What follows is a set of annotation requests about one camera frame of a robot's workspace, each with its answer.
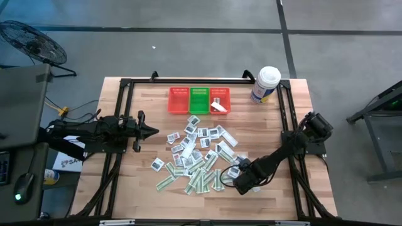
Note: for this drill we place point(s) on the black metal cart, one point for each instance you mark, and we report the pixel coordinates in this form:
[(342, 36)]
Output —
[(370, 106)]

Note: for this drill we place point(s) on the white wipes canister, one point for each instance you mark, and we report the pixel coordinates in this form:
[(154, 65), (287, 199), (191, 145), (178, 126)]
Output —
[(268, 78)]

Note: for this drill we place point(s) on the red printed square pad packet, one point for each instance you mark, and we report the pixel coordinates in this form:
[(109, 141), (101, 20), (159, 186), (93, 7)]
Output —
[(177, 159)]

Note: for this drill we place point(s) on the white printed box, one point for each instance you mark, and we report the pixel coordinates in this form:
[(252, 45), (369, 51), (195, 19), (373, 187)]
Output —
[(67, 163)]

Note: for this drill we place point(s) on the white square pad packet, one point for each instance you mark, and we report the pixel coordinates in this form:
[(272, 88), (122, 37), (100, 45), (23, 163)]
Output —
[(190, 128), (214, 133), (185, 142), (196, 154), (177, 148), (220, 129), (173, 137), (211, 154), (233, 172), (157, 164), (203, 132), (242, 158), (187, 162), (216, 101), (192, 137), (205, 142), (193, 120)]

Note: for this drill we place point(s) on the orange plastic basket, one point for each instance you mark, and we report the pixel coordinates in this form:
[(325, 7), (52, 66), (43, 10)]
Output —
[(179, 103), (224, 94)]

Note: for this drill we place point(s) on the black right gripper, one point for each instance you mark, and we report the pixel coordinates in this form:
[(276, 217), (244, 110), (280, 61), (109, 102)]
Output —
[(246, 180)]

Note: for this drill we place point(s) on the black keyboard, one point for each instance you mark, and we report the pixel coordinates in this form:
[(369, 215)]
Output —
[(3, 168)]

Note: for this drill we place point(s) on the black aluminium rig frame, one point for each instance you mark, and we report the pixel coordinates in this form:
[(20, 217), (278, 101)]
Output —
[(163, 82)]

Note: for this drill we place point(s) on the green plastic basket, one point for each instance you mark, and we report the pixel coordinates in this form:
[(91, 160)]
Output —
[(199, 94)]

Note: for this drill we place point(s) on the black floor fan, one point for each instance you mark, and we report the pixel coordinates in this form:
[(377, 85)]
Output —
[(33, 44)]

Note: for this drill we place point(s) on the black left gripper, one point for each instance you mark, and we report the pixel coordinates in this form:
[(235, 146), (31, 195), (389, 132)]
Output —
[(133, 130)]

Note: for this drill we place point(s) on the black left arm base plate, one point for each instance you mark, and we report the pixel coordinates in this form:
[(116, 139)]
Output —
[(103, 147)]

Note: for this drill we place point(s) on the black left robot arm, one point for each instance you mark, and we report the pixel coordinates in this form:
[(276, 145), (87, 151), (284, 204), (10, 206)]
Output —
[(94, 128)]

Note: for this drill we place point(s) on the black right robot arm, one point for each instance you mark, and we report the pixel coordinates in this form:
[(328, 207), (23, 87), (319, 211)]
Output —
[(282, 150)]

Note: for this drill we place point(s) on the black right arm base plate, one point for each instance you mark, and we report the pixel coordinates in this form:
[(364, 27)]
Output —
[(314, 149)]

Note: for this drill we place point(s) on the yellow blue can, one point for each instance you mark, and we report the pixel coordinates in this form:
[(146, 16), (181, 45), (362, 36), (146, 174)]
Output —
[(51, 176)]

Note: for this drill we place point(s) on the black computer mouse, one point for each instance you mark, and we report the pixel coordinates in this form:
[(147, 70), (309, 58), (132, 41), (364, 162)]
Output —
[(23, 188)]

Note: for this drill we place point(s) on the dark grey desk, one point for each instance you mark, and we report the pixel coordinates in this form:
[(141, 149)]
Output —
[(31, 157)]

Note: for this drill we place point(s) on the grey desk panel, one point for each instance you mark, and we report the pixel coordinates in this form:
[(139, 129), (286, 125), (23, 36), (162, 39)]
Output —
[(22, 103)]

